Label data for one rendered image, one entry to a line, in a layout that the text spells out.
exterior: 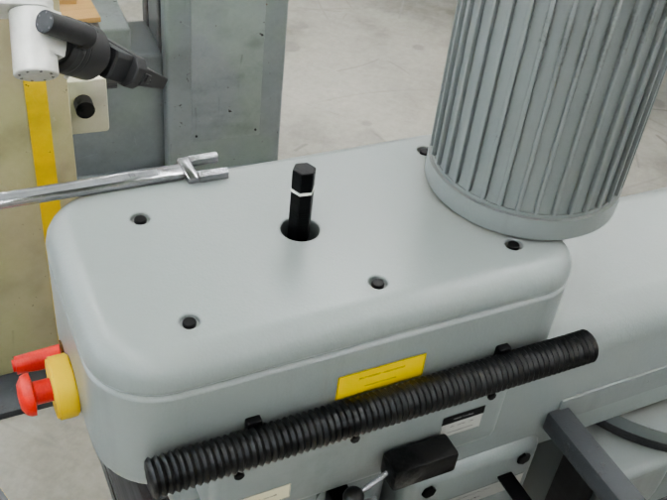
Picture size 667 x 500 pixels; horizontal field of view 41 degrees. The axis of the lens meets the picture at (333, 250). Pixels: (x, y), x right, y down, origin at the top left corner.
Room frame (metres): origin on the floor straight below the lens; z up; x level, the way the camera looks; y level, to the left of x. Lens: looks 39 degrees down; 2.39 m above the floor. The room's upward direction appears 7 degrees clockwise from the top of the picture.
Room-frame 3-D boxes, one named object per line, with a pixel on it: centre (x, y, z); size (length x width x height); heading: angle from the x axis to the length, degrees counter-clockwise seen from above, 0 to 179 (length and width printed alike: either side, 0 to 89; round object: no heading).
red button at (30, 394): (0.53, 0.25, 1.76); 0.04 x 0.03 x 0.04; 30
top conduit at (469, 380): (0.55, -0.07, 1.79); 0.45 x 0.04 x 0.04; 120
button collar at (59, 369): (0.54, 0.23, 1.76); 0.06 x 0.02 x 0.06; 30
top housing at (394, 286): (0.66, 0.02, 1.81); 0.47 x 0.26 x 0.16; 120
